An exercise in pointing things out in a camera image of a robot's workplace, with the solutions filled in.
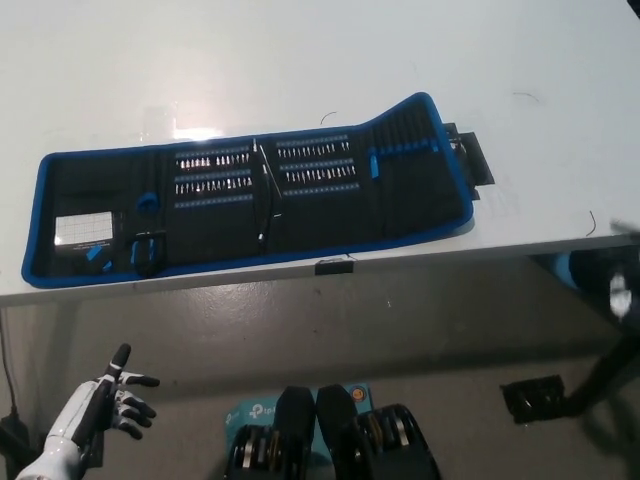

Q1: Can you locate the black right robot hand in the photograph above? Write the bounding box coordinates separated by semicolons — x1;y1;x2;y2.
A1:
608;217;640;324

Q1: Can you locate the black blue-trimmed toolkit roll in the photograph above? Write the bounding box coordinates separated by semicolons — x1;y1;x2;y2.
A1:
20;91;475;290

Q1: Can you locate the teal tp-link box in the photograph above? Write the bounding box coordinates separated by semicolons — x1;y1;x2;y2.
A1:
223;382;374;451

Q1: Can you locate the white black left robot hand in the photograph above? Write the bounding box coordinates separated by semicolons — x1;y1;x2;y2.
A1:
47;342;161;444

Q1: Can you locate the black desk leg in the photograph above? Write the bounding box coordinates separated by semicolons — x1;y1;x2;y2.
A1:
563;304;640;417

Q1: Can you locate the black floor outlet plate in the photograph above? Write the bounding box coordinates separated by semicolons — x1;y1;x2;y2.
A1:
500;374;587;426

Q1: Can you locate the light blue chair part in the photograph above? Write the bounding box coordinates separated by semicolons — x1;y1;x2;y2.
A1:
547;251;584;292

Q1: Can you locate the large black tape patch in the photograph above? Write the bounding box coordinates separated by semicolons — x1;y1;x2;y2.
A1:
442;121;497;202

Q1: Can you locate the black power adapter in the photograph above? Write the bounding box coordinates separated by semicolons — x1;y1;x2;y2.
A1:
0;412;32;451

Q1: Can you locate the small black tape strip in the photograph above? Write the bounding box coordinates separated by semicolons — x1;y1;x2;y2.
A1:
314;259;355;277

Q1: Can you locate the white label card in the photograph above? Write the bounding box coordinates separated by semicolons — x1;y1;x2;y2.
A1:
53;212;116;248

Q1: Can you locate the blue black strap tool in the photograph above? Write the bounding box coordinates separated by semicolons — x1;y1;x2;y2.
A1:
129;230;169;279

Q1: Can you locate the silver extension rod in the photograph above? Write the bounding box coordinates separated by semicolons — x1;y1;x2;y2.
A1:
252;139;282;220

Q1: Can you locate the blue round suction cup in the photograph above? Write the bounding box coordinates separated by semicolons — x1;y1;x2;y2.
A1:
135;190;161;214

